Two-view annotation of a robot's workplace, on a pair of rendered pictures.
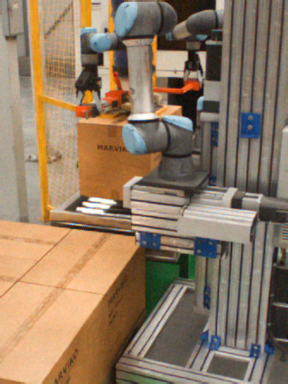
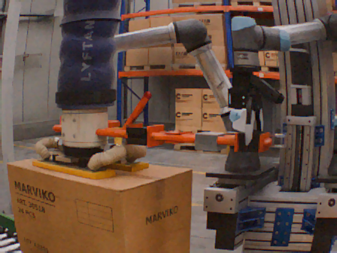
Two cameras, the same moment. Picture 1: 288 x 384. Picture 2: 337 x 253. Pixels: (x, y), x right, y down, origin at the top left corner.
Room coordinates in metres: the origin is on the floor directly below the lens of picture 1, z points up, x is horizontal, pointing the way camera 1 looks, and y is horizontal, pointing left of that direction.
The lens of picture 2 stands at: (2.40, 1.54, 1.37)
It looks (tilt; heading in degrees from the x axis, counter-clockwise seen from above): 5 degrees down; 282
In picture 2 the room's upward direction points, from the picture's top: straight up
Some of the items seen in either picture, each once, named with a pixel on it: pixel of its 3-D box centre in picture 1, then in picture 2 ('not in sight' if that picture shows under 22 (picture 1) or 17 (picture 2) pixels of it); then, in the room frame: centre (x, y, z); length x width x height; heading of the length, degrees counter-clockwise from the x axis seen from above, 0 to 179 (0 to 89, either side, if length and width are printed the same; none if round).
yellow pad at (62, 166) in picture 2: (117, 108); (68, 163); (3.05, 0.14, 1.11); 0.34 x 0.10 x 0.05; 161
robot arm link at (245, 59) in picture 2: (88, 58); (246, 60); (2.47, 0.23, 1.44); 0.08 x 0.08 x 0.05
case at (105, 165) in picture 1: (133, 148); (92, 220); (3.02, 0.05, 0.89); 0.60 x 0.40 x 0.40; 162
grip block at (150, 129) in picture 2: (117, 97); (144, 134); (2.78, 0.13, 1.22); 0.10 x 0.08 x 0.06; 71
